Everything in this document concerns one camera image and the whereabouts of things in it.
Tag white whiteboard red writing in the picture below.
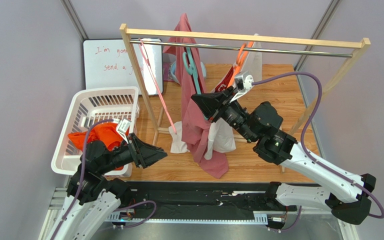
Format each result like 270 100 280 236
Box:
83 39 164 96

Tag orange plastic hanger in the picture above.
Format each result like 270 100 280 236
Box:
227 41 254 87

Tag white t shirt red print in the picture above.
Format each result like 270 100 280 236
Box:
168 51 262 160

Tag light blue headphones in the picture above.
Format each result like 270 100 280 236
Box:
169 60 207 85

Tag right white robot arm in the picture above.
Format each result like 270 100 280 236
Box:
191 87 376 225

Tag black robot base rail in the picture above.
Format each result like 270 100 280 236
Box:
48 179 351 231

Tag pink t shirt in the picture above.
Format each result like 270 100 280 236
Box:
163 13 229 179

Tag metal hanging rod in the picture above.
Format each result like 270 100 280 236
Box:
130 40 353 58

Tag orange t shirt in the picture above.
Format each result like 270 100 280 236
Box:
67 122 127 151

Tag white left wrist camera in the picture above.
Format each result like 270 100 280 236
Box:
112 118 132 142

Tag pink wire hanger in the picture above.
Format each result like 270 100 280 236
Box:
138 38 178 135

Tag white plastic laundry basket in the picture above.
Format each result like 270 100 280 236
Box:
51 86 140 176

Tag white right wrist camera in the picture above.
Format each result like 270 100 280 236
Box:
230 71 254 103

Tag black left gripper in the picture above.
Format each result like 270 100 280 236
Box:
98 131 168 174

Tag wooden clothes rack frame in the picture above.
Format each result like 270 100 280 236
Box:
118 23 372 174

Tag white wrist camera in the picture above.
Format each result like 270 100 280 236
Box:
230 71 254 103
112 118 132 142

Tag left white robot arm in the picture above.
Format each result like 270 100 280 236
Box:
47 133 168 240

